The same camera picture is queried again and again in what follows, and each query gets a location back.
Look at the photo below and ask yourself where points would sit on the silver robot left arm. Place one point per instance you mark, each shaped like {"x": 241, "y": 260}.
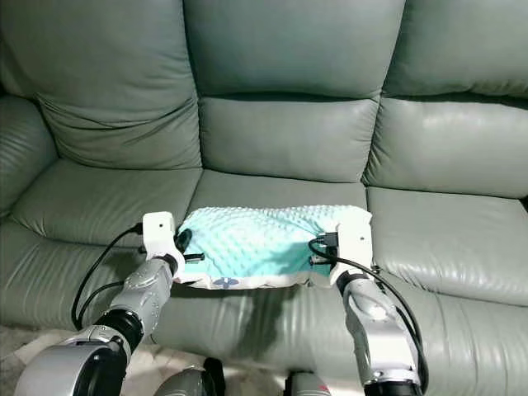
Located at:
{"x": 124, "y": 309}

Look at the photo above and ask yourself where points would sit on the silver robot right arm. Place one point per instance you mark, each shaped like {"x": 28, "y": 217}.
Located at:
{"x": 375, "y": 330}

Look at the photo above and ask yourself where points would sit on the teal dotted pillow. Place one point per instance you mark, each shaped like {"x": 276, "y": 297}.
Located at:
{"x": 256, "y": 243}

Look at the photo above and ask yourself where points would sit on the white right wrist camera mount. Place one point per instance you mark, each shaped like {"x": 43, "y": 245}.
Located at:
{"x": 355, "y": 246}

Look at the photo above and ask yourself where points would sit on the robot left leg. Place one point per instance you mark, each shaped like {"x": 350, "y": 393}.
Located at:
{"x": 190, "y": 384}

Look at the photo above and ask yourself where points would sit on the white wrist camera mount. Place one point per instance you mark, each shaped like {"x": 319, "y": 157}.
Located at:
{"x": 355, "y": 246}
{"x": 158, "y": 233}

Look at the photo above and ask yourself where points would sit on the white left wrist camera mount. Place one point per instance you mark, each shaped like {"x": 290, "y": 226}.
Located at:
{"x": 158, "y": 233}

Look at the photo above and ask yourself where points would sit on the green leather sofa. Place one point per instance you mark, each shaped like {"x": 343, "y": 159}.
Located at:
{"x": 289, "y": 124}

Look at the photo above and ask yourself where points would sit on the robot right leg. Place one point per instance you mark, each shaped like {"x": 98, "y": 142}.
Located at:
{"x": 309, "y": 386}

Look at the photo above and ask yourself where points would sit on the robot leg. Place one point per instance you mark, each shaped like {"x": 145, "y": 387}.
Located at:
{"x": 190, "y": 384}
{"x": 309, "y": 386}

